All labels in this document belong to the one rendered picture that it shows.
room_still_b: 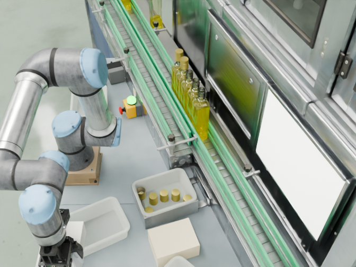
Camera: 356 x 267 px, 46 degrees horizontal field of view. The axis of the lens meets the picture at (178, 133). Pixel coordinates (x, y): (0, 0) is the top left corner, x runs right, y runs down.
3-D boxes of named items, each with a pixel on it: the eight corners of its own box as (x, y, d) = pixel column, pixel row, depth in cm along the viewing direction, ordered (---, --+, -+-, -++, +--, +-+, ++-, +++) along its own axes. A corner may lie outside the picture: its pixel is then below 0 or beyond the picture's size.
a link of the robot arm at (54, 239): (33, 210, 102) (67, 210, 102) (37, 220, 105) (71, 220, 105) (26, 238, 97) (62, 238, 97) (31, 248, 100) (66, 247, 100)
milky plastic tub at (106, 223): (134, 240, 162) (132, 229, 156) (78, 266, 155) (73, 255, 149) (117, 206, 173) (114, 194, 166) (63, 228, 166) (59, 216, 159)
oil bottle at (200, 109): (207, 138, 179) (210, 101, 163) (195, 142, 177) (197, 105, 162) (202, 129, 182) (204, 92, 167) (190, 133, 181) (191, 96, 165)
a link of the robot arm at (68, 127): (60, 130, 174) (52, 106, 164) (92, 130, 174) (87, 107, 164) (53, 152, 166) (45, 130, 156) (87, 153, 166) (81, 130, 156)
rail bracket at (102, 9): (107, 24, 238) (104, 2, 228) (95, 26, 236) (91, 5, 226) (106, 20, 241) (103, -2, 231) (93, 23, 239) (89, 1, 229)
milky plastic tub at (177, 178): (198, 211, 169) (199, 198, 163) (145, 229, 164) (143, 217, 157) (182, 178, 180) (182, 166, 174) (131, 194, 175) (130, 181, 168)
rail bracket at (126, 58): (132, 72, 209) (130, 50, 199) (117, 76, 207) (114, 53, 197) (130, 68, 212) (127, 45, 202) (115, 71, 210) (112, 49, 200)
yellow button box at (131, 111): (141, 116, 206) (140, 105, 201) (126, 120, 204) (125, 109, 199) (137, 107, 211) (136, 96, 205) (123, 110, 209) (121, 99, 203)
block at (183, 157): (193, 163, 178) (193, 153, 173) (171, 170, 175) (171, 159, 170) (189, 158, 180) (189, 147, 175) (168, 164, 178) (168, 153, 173)
